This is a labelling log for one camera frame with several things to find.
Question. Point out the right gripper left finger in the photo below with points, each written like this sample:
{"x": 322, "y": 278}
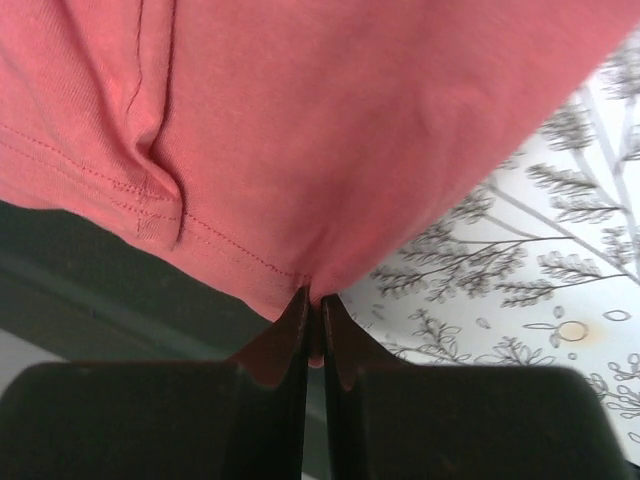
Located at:
{"x": 240, "y": 418}

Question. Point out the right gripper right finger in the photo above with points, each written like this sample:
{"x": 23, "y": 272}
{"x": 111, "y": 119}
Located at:
{"x": 389, "y": 419}

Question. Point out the pink t-shirt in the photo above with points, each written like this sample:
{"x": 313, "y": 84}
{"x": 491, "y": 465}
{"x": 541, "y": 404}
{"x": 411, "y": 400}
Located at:
{"x": 260, "y": 146}

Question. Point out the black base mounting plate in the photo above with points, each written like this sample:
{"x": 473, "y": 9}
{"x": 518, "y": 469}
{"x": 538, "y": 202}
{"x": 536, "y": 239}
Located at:
{"x": 75, "y": 290}

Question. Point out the floral patterned table mat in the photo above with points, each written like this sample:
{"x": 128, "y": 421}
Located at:
{"x": 539, "y": 264}

